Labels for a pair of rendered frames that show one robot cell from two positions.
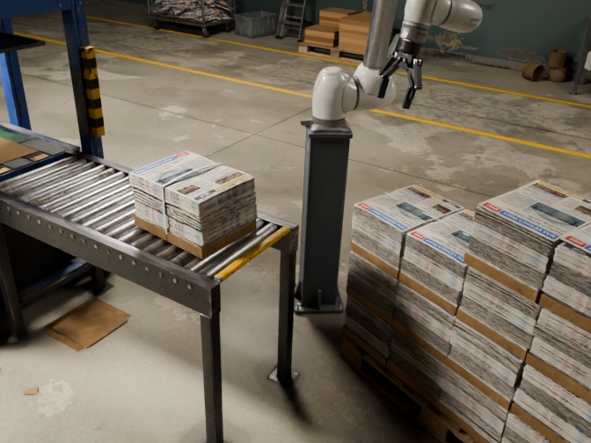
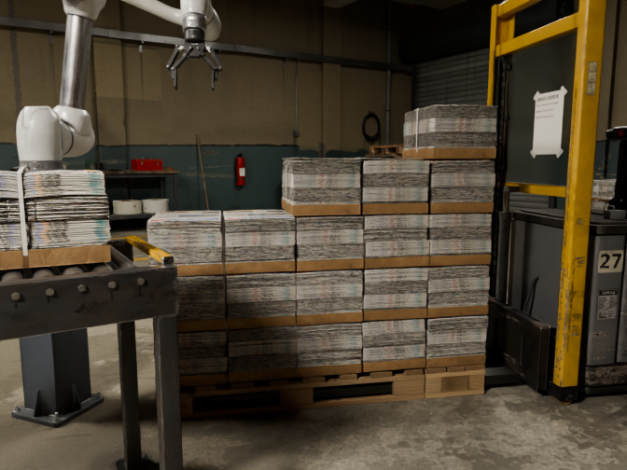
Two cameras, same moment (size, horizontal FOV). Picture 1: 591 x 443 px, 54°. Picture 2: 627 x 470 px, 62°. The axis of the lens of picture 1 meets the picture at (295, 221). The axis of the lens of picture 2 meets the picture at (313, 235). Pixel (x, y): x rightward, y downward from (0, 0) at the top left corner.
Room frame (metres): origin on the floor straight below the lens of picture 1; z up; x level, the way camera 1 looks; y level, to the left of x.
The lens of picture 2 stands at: (0.68, 1.23, 1.06)
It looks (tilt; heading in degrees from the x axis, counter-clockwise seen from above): 8 degrees down; 298
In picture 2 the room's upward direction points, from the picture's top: straight up
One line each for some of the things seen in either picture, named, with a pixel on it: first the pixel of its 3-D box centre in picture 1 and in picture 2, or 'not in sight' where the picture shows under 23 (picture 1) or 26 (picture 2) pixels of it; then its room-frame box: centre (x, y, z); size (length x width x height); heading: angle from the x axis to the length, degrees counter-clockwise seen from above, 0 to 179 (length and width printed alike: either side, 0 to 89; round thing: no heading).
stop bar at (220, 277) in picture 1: (255, 251); (147, 248); (1.80, 0.14, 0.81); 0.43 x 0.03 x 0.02; 149
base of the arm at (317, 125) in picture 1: (324, 120); (37, 168); (2.64, -0.12, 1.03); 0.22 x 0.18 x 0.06; 96
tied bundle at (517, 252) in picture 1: (537, 237); (318, 186); (1.75, -0.83, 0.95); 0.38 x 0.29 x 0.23; 128
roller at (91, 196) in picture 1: (94, 197); not in sight; (2.25, 0.87, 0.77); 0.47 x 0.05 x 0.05; 149
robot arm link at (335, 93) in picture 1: (332, 91); (40, 133); (2.65, -0.15, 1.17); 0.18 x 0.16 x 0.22; 110
